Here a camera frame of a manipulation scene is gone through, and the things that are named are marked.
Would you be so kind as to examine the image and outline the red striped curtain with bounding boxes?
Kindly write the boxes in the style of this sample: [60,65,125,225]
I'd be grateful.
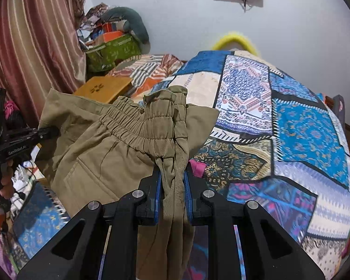
[0,0,87,130]

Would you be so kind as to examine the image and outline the yellow curved headrest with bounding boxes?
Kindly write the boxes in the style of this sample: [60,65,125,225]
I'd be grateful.
[211,30,259,55]

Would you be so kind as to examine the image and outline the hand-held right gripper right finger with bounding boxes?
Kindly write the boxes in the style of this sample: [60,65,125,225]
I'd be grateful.
[184,169,326,280]

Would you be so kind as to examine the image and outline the khaki pants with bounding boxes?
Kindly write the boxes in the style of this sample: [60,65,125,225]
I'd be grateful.
[35,85,221,280]

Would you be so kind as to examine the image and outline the wooden lap desk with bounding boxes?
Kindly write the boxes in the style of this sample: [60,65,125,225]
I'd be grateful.
[73,76,134,104]

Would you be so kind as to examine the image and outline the person's left hand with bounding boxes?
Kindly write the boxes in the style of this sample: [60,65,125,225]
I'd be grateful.
[0,167,16,199]

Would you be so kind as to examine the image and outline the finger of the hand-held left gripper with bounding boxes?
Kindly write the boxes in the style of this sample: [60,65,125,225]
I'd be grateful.
[28,127,59,144]

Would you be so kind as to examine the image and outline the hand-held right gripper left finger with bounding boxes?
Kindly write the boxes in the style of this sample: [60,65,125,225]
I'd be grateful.
[16,169,164,280]

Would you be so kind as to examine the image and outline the grey plush pillow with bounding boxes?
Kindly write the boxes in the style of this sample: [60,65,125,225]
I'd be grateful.
[101,6,150,45]

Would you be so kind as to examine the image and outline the blue patchwork blanket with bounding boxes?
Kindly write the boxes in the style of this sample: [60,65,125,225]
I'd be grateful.
[0,49,350,280]

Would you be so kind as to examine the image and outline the pink cloth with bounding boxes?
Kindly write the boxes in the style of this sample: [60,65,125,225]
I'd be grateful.
[189,159,208,179]

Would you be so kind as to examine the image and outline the striped orange blanket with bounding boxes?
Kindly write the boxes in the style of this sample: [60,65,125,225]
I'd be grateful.
[105,54,185,97]

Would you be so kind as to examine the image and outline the green storage box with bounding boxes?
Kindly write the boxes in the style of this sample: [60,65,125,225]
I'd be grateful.
[84,33,142,72]

